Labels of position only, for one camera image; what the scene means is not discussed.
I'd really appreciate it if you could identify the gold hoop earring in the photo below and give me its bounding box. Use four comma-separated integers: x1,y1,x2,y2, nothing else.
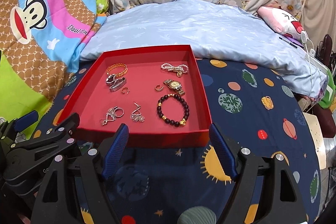
155,84,164,92
121,87,130,94

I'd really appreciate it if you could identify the red jewelry tray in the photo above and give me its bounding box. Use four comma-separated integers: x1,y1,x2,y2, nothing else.
59,45,211,148

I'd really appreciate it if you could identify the silver infinity rhinestone earring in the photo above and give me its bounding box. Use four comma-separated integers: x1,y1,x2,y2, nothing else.
101,106,118,126

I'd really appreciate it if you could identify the silver triangle rhinestone earring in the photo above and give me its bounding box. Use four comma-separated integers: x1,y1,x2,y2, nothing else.
130,102,145,122

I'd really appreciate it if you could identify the gold braided bangle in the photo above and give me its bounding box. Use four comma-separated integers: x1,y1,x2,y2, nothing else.
106,63,128,78

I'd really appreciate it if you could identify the gold wristwatch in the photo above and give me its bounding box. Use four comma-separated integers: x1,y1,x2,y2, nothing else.
163,79,185,96

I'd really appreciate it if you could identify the light blue pillow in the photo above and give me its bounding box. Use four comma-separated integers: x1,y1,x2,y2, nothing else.
80,0,329,100

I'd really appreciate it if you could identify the colourful monkey cartoon quilt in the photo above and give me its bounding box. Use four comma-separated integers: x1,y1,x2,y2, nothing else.
1,0,108,121

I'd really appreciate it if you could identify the pink white plush toy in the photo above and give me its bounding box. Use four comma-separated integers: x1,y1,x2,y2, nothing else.
257,6,304,42

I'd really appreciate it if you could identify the silver hoop ring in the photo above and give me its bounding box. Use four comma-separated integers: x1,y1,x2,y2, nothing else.
112,106,125,119

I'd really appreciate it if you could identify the dark bead bracelet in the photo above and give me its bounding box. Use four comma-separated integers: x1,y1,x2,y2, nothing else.
156,93,190,127

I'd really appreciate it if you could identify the silver link bracelet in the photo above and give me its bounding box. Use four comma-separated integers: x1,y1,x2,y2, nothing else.
105,74,127,93

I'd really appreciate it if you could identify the white pearl bow bracelet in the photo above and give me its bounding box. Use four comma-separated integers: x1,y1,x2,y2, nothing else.
160,62,190,77

